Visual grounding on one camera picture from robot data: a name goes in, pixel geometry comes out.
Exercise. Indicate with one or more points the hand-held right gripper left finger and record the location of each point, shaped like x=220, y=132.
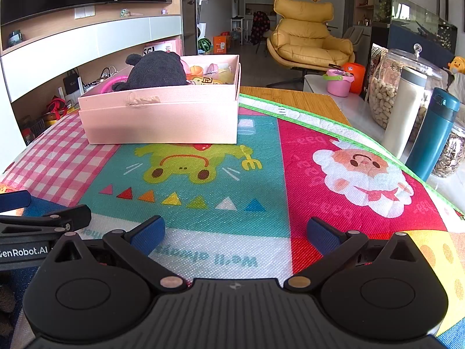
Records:
x=149, y=234

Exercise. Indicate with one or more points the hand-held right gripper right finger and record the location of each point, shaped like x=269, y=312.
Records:
x=321, y=234

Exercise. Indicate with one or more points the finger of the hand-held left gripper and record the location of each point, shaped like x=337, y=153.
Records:
x=54, y=220
x=16, y=200

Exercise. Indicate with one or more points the pink cardboard box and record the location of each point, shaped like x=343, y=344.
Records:
x=163, y=116

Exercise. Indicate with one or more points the black plush toy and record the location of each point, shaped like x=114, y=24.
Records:
x=156, y=71

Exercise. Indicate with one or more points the person's left hand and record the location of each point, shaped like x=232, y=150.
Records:
x=5, y=301

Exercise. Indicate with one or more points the colourful cartoon play mat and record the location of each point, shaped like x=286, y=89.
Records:
x=254, y=189

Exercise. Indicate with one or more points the black router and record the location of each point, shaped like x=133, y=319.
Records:
x=72, y=85

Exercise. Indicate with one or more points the white thermos bottle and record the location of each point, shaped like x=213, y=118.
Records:
x=403, y=116

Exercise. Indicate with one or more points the teal thermos bottle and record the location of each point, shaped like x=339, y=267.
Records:
x=430, y=138

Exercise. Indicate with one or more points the glass jar of nuts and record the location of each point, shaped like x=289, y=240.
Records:
x=381, y=98

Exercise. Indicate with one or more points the pink toy bucket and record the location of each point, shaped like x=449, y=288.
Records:
x=339, y=83

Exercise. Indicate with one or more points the glass jar of seeds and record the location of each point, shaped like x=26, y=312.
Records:
x=452, y=156

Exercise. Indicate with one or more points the orange plastic container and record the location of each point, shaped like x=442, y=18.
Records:
x=356, y=76

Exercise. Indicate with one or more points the wooden television cabinet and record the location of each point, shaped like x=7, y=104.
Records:
x=90, y=43

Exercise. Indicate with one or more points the white and pink parcel box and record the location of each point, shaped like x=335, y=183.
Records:
x=163, y=46

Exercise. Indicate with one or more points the yellow lounge armchair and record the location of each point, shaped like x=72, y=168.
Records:
x=308, y=40

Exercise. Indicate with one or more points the watermelon ball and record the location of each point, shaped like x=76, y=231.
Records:
x=204, y=45

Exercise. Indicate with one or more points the orange cardboard box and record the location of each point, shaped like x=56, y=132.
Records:
x=221, y=44

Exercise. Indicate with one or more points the chair with dotted blanket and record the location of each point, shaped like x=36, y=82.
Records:
x=261, y=27

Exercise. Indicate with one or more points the white stick vacuum cleaner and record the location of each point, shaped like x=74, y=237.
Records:
x=201, y=21

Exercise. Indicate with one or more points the glass fish tank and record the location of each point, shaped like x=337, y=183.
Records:
x=417, y=18

